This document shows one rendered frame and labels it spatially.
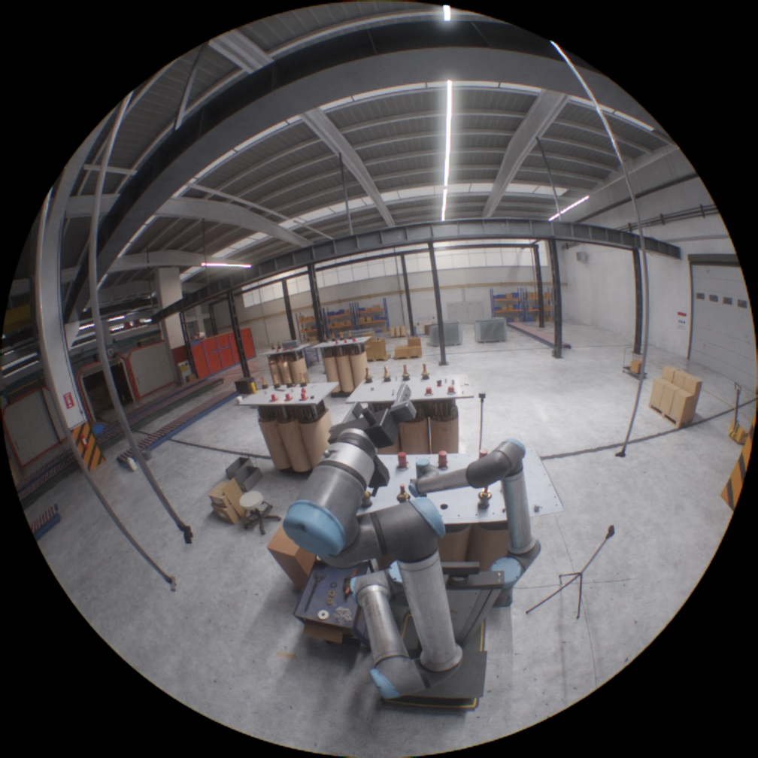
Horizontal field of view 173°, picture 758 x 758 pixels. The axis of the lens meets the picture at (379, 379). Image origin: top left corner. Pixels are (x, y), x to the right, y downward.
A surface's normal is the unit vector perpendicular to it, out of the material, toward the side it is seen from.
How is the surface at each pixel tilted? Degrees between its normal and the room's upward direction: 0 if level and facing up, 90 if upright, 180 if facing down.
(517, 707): 0
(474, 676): 0
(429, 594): 66
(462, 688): 0
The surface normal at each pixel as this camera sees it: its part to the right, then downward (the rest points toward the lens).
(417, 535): 0.18, -0.14
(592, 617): -0.14, -0.95
